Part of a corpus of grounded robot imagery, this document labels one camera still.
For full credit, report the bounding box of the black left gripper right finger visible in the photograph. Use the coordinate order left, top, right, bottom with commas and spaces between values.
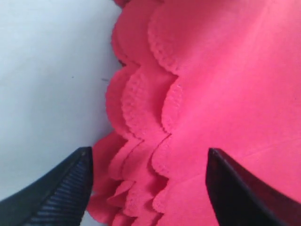
206, 148, 301, 226

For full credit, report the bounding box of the red scalloped cloth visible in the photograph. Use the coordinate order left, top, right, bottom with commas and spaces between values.
87, 0, 301, 226

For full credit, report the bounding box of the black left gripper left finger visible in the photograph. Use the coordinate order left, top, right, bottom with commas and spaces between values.
0, 147, 93, 226

